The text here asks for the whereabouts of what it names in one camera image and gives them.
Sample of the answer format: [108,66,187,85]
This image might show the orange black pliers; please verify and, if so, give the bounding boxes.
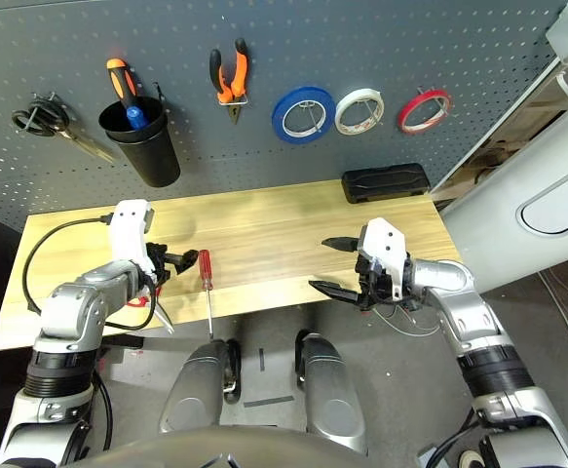
[208,37,251,126]

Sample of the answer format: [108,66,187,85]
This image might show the red handled screwdriver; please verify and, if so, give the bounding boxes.
[198,249,215,340]

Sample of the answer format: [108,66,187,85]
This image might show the silver robot left leg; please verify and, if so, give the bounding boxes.
[159,340,241,435]

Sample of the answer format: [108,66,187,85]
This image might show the red tape roll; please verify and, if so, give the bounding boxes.
[398,88,453,137]

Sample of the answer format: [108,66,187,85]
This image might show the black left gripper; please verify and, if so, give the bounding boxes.
[144,241,200,290]

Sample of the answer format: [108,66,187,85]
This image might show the white tape roll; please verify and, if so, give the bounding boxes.
[334,88,386,137]

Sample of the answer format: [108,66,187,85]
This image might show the black handled scissors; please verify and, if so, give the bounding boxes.
[11,93,119,165]

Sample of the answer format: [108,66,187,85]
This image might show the black plastic cup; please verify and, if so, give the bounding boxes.
[97,96,181,188]

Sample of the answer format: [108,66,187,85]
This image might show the blue tape roll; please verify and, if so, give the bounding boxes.
[271,86,336,145]

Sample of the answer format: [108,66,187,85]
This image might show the grey robot torso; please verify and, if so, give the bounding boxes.
[93,423,377,468]

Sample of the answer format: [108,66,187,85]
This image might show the dark grey pegboard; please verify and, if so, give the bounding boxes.
[0,0,568,233]

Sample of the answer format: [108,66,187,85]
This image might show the white frame post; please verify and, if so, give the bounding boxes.
[429,58,565,196]

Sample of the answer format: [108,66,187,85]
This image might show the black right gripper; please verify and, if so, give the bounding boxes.
[308,236,398,311]

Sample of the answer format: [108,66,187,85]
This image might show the black tool case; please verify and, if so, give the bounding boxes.
[340,163,431,205]

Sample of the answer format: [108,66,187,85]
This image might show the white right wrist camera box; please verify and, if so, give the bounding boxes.
[359,217,408,301]

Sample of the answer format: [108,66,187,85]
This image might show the grey floor tape strip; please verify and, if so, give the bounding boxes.
[243,395,295,409]

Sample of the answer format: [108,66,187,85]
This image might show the silver robot leg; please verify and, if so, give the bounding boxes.
[159,340,241,435]
[296,331,367,454]

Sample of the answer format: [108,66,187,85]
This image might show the white floor cable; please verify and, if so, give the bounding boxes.
[536,270,568,371]

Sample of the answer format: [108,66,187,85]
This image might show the orange black screwdriver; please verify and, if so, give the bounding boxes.
[106,58,141,111]

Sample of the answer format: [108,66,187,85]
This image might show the white cables under table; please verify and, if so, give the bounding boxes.
[375,301,440,337]

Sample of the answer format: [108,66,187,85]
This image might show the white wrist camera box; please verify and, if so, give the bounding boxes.
[109,199,156,274]
[359,217,408,301]

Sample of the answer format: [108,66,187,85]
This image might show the silver robot right leg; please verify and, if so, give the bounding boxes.
[296,331,367,454]

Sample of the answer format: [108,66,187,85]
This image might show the red handled scissors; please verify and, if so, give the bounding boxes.
[126,285,176,335]

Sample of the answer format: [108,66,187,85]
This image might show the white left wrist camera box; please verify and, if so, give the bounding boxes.
[109,199,156,274]

